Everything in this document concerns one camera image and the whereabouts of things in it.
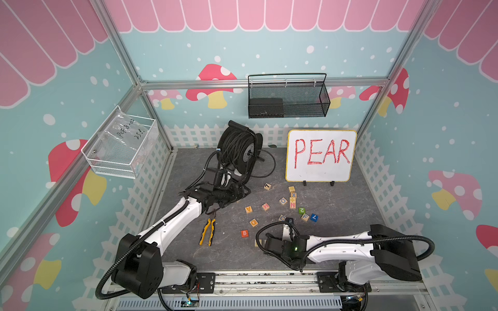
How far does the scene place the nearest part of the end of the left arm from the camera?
2.00 ft

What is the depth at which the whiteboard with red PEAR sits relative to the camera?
3.20 ft

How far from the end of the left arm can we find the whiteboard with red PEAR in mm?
341
